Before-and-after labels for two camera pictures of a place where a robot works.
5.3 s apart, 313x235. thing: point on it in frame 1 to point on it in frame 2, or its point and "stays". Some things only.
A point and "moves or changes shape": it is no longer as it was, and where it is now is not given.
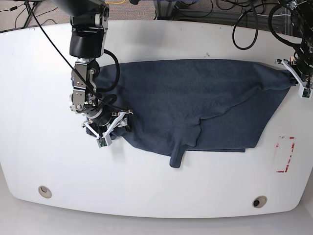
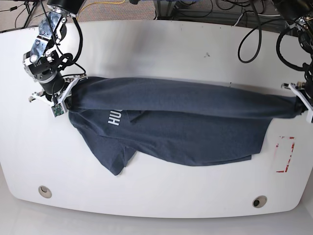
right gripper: [102, 120] to [54, 85]
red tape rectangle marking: [292, 148] stays
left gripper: [304, 67] to [300, 106]
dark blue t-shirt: [193, 105] moves or changes shape
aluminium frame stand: [164, 9] stays
